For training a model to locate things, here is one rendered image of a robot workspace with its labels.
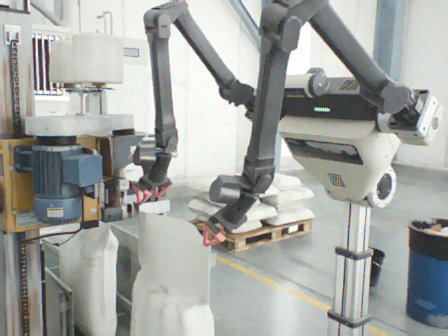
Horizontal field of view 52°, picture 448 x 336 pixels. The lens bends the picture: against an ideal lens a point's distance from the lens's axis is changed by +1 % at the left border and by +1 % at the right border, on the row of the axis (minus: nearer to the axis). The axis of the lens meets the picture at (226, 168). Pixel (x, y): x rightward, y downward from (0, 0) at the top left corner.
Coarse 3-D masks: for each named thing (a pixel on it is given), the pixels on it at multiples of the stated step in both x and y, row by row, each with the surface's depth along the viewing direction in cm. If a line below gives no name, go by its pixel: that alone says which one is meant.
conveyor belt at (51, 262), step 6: (48, 252) 323; (48, 258) 311; (54, 258) 312; (48, 264) 301; (54, 264) 301; (54, 270) 291; (120, 312) 237; (120, 318) 230; (126, 318) 230; (120, 324) 224; (126, 324) 224; (78, 330) 218; (120, 330) 219; (126, 330) 219
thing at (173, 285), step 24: (144, 216) 174; (168, 216) 170; (144, 240) 175; (168, 240) 150; (192, 240) 146; (144, 264) 177; (168, 264) 152; (192, 264) 147; (144, 288) 164; (168, 288) 153; (192, 288) 148; (144, 312) 162; (168, 312) 150; (192, 312) 149
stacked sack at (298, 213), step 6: (288, 210) 507; (294, 210) 508; (300, 210) 510; (306, 210) 514; (276, 216) 486; (282, 216) 488; (288, 216) 492; (294, 216) 497; (300, 216) 503; (306, 216) 510; (312, 216) 516; (264, 222) 495; (270, 222) 486; (276, 222) 483; (282, 222) 487; (288, 222) 493
